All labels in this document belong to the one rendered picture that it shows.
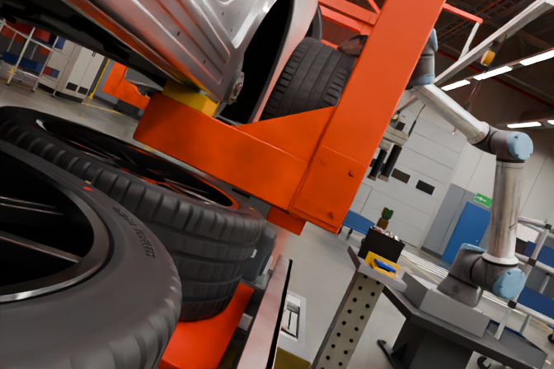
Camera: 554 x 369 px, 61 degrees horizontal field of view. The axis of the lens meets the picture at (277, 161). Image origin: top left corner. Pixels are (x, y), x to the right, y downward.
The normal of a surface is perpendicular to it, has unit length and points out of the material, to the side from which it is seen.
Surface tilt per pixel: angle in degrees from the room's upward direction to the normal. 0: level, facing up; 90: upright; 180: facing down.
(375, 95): 90
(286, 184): 90
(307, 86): 75
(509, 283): 94
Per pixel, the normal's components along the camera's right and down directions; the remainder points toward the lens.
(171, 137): -0.07, -0.03
